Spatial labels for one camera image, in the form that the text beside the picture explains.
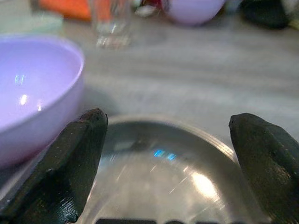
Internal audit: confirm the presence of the dark round object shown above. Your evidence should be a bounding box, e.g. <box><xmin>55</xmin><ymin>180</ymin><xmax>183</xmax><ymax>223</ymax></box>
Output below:
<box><xmin>240</xmin><ymin>0</ymin><xmax>292</xmax><ymax>29</ymax></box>

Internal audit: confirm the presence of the pale green plate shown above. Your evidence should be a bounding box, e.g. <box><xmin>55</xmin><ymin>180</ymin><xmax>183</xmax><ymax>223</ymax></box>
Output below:
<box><xmin>0</xmin><ymin>11</ymin><xmax>64</xmax><ymax>35</ymax></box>

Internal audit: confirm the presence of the clear glass bowl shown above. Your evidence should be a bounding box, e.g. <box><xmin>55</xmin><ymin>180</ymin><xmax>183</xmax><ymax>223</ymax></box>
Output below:
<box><xmin>79</xmin><ymin>114</ymin><xmax>274</xmax><ymax>224</ymax></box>

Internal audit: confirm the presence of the orange cloth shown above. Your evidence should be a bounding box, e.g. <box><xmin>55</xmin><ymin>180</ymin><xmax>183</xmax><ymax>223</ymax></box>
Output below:
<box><xmin>38</xmin><ymin>0</ymin><xmax>92</xmax><ymax>20</ymax></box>

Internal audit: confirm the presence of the lilac plastic bowl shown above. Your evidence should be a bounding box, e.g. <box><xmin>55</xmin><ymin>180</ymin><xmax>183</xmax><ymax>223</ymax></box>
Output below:
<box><xmin>166</xmin><ymin>0</ymin><xmax>225</xmax><ymax>26</ymax></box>
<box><xmin>0</xmin><ymin>33</ymin><xmax>85</xmax><ymax>169</ymax></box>

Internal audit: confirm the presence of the clear drinking glass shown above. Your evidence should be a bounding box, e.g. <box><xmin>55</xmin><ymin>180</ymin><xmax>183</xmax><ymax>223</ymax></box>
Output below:
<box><xmin>88</xmin><ymin>0</ymin><xmax>132</xmax><ymax>49</ymax></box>

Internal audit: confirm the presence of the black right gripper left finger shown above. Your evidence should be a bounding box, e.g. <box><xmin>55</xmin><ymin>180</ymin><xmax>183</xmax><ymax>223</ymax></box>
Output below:
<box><xmin>0</xmin><ymin>108</ymin><xmax>109</xmax><ymax>224</ymax></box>

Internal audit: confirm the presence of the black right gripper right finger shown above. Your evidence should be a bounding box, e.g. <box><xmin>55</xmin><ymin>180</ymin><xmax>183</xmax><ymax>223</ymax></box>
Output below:
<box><xmin>228</xmin><ymin>112</ymin><xmax>299</xmax><ymax>224</ymax></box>

